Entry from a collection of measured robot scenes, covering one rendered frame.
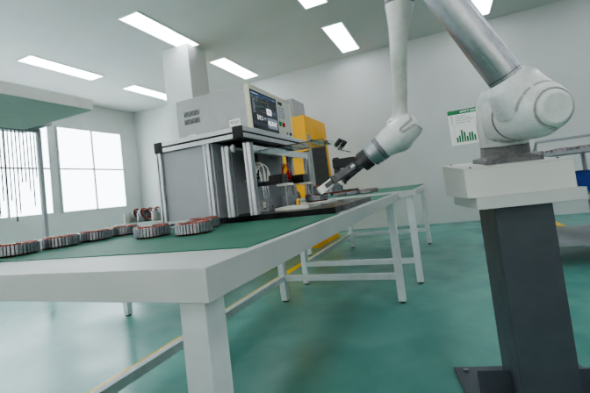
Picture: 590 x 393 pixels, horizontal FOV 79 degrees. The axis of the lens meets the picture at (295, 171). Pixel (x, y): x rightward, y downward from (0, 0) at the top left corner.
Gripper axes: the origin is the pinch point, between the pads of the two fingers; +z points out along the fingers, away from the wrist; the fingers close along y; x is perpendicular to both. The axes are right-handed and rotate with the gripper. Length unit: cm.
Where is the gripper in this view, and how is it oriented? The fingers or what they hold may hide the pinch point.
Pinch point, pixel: (327, 188)
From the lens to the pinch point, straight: 140.0
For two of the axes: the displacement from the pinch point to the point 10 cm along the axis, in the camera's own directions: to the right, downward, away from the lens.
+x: -5.5, -8.0, 2.3
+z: -7.4, 6.0, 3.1
